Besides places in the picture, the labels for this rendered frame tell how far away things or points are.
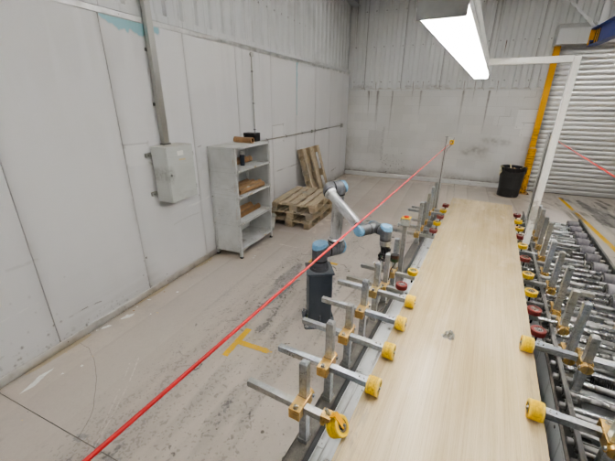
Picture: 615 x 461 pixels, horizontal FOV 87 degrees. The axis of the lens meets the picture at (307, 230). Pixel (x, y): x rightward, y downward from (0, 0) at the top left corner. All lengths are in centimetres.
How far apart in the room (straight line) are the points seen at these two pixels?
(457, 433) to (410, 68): 919
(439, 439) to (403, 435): 14
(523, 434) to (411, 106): 891
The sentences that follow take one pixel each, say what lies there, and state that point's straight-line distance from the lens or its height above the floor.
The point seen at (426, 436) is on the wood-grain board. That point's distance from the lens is 158.
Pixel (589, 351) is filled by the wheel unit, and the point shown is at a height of 103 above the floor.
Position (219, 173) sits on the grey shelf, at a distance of 456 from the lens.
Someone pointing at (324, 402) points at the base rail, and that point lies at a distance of 187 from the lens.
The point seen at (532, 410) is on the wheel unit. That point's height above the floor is 96.
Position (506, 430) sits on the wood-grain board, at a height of 90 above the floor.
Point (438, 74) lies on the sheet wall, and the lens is 994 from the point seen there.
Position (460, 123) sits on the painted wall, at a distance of 988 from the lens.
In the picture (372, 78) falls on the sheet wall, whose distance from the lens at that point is 1018.
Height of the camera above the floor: 211
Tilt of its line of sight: 22 degrees down
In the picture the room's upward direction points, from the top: 1 degrees clockwise
